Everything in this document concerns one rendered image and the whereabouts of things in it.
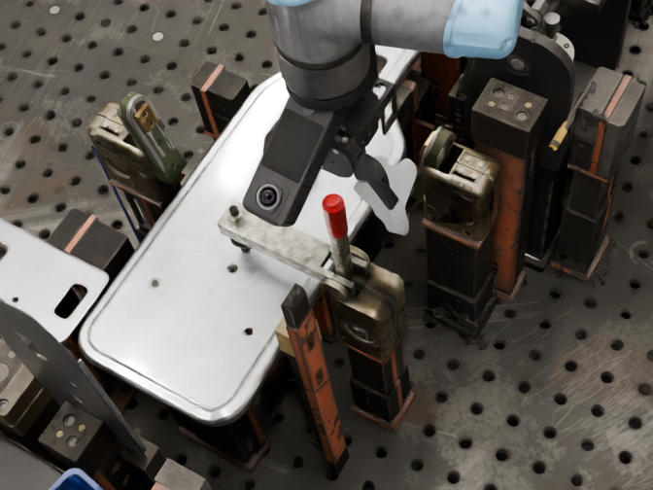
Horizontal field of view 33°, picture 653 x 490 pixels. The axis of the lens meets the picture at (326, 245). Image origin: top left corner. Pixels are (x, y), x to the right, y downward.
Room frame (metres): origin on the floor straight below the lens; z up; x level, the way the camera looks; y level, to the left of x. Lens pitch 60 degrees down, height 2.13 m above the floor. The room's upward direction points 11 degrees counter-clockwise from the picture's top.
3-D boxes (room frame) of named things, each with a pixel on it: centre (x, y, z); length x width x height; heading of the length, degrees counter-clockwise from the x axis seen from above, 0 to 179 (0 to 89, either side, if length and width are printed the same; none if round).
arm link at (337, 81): (0.58, -0.03, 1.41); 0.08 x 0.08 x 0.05
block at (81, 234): (0.72, 0.28, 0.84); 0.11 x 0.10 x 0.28; 50
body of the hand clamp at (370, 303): (0.55, -0.03, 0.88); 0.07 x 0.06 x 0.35; 50
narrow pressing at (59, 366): (0.46, 0.27, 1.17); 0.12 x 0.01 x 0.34; 50
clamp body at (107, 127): (0.84, 0.21, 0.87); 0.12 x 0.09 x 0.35; 50
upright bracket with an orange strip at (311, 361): (0.48, 0.04, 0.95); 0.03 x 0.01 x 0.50; 140
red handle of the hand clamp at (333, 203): (0.57, -0.01, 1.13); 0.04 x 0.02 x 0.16; 140
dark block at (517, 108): (0.70, -0.23, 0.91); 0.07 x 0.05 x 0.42; 50
